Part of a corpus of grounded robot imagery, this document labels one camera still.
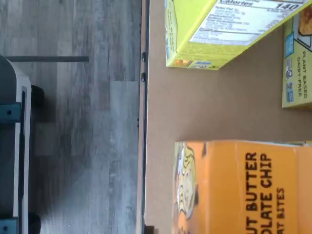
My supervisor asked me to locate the white gray robot cart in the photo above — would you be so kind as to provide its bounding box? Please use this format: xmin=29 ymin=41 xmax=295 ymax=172
xmin=0 ymin=55 xmax=46 ymax=234

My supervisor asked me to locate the brown wooden shelf board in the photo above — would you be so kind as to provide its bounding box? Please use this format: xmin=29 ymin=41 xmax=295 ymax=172
xmin=145 ymin=0 xmax=312 ymax=234

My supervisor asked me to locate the green Bobo's apple pie box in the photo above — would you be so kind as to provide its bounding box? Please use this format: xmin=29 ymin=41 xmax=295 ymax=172
xmin=281 ymin=6 xmax=312 ymax=111
xmin=164 ymin=0 xmax=312 ymax=72

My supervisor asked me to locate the black metal shelf beam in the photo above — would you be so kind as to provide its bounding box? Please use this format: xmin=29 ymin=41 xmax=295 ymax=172
xmin=135 ymin=0 xmax=156 ymax=234

